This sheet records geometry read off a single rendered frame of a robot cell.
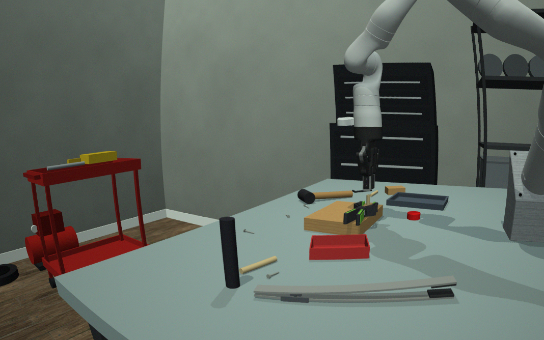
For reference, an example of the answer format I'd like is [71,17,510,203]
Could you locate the light brown wooden board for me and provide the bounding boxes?
[304,201,383,235]

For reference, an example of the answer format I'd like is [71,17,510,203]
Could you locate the tan rectangular block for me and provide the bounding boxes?
[385,185,405,195]

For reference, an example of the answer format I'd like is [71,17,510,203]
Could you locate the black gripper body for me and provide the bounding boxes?
[354,127,383,162]

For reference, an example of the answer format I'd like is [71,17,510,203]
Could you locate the black cylinder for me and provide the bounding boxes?
[219,217,240,289]

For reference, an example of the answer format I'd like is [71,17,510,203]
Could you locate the red open tray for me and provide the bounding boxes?
[309,234,370,260]

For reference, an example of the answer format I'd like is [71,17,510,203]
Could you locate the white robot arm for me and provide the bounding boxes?
[337,0,544,195]

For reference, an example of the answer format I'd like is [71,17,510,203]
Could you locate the black mallet with wooden handle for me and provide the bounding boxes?
[297,189,353,204]

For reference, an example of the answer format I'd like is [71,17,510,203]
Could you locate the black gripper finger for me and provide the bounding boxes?
[356,146,375,191]
[371,147,380,189]

